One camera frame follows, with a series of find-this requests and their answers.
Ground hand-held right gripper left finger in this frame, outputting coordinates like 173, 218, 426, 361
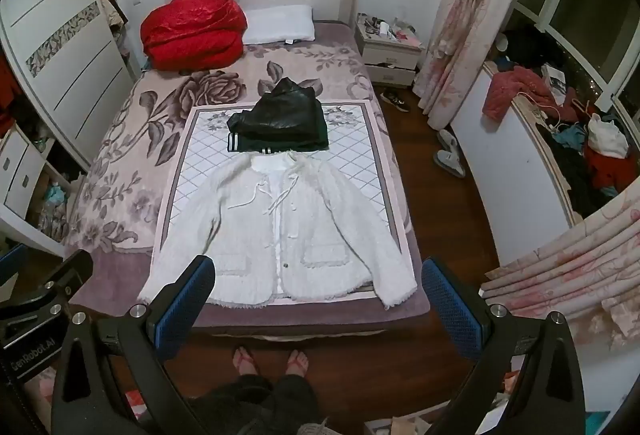
50, 255, 217, 435

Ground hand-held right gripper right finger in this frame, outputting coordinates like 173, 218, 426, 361
421, 257, 586, 435

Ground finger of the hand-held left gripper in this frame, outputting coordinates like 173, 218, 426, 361
0, 242, 26, 288
35, 249, 96, 305

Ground white fuzzy jacket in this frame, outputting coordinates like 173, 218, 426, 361
137, 152, 418, 311

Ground pile of clothes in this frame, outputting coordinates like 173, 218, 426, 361
482, 29, 640, 218

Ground person's legs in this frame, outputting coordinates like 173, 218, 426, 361
190, 346, 322, 435

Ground white curved window ledge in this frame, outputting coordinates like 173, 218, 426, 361
450, 60, 591, 268

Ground white slippers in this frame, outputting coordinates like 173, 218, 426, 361
432, 129, 467, 179

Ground floral purple blanket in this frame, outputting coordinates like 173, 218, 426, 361
65, 22, 388, 261

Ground white quilted mat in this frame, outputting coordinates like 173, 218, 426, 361
151, 102, 416, 302

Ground black sneaker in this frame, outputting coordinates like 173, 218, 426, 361
380, 91, 412, 114

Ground black leather jacket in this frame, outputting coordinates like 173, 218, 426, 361
227, 77, 323, 136

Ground white wardrobe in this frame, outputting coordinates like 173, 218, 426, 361
0, 0, 142, 261

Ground white bag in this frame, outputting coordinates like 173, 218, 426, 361
586, 113, 629, 160

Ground white nightstand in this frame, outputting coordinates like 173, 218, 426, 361
354, 14, 426, 88

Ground red quilt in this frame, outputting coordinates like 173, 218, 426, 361
140, 0, 248, 72

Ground pink floral tied curtain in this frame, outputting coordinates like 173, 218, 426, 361
412, 0, 537, 130

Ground white pillow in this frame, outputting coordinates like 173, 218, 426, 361
242, 5, 317, 44

